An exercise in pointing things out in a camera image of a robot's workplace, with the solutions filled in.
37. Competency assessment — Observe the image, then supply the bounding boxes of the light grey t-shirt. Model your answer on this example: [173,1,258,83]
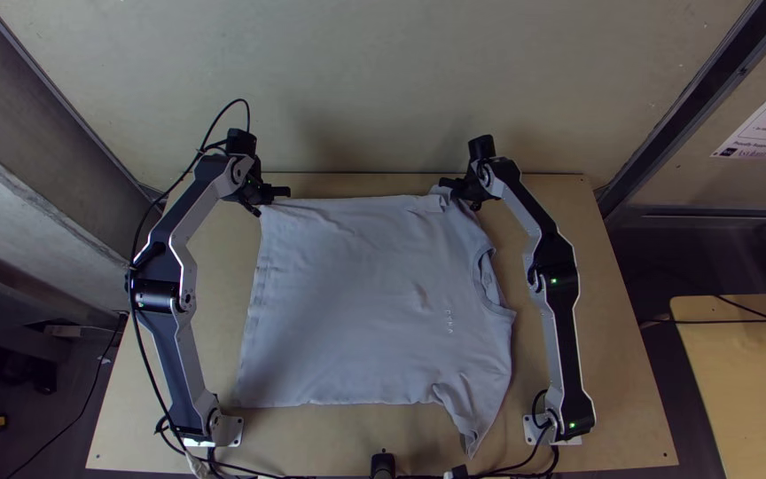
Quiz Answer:
[233,185,517,460]

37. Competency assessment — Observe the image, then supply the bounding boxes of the pale wooden side table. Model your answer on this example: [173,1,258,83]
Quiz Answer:
[669,292,766,479]

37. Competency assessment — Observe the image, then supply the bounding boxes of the black cable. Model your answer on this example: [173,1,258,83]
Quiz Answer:
[640,316,766,328]
[127,98,252,267]
[155,415,264,479]
[4,318,123,479]
[475,389,561,479]

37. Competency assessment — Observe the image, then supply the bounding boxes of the dark metal partition post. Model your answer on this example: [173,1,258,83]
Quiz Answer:
[595,0,766,216]

